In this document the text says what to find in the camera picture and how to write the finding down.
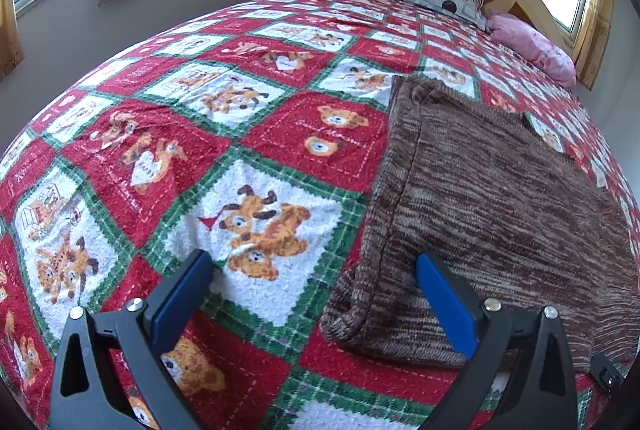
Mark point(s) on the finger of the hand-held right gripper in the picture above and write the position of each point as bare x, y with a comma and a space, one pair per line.
607, 374

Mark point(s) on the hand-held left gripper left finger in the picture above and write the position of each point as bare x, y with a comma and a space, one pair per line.
182, 305

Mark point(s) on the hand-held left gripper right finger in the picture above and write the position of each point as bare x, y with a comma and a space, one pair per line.
445, 300

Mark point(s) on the brown knitted sweater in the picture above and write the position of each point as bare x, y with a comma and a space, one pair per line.
475, 210

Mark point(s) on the pink pillow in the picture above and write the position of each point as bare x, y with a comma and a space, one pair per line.
530, 42

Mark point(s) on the red printed bear blanket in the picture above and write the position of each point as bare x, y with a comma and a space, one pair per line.
250, 35

